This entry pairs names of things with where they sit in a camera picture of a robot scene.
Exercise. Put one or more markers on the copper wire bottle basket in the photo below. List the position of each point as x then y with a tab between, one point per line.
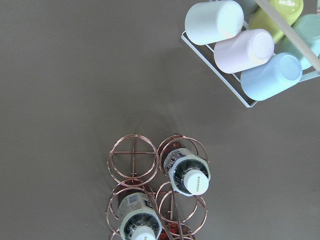
164	202

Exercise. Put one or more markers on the tea bottle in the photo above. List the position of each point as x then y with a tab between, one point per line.
138	219
187	172

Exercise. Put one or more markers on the white cup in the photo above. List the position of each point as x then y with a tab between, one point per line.
211	22

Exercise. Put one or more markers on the pink cup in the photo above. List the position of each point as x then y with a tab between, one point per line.
248	49

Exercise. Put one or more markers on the blue cup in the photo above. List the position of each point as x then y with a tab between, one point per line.
280	73

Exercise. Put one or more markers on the grey cup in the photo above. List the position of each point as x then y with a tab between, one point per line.
248	6

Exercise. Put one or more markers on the yellow cup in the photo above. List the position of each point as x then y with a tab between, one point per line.
272	12

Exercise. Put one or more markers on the green cup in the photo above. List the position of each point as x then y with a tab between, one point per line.
308	28

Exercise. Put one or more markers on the white wire cup rack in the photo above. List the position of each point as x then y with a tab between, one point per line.
233	80

